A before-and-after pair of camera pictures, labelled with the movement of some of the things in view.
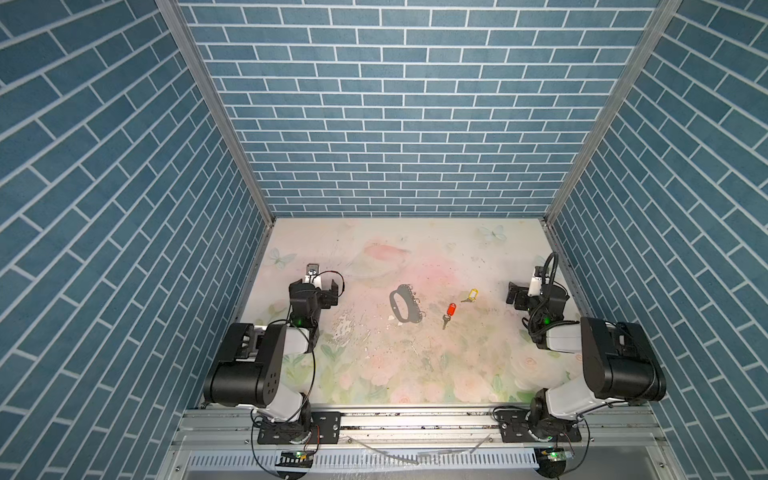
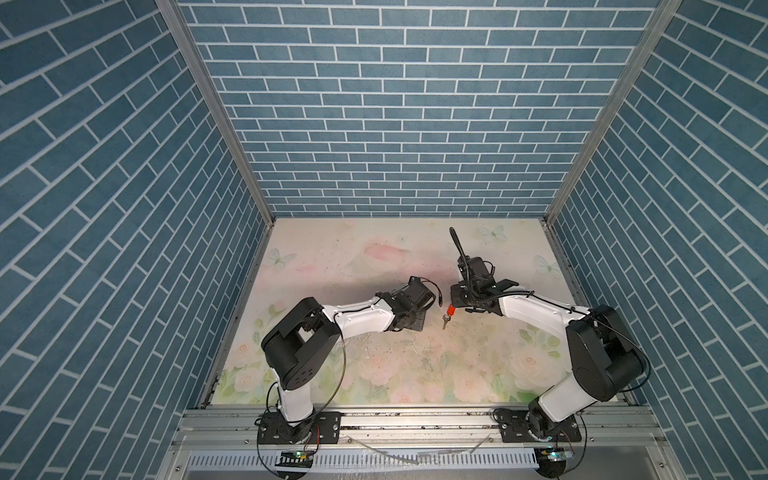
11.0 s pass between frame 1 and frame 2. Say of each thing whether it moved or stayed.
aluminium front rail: stayed
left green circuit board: stayed
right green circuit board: stayed
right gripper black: moved
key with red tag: stayed
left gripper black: moved
